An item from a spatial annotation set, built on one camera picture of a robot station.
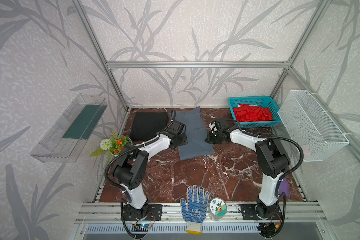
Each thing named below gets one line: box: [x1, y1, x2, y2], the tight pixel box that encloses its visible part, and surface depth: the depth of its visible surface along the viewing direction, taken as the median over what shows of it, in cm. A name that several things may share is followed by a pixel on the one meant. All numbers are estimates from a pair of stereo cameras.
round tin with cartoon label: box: [208, 197, 227, 221], surface depth 69 cm
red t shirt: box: [233, 103, 273, 122], surface depth 110 cm
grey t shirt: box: [174, 107, 215, 161], surface depth 98 cm
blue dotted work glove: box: [180, 184, 210, 235], surface depth 75 cm
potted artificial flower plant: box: [90, 130, 133, 157], surface depth 84 cm
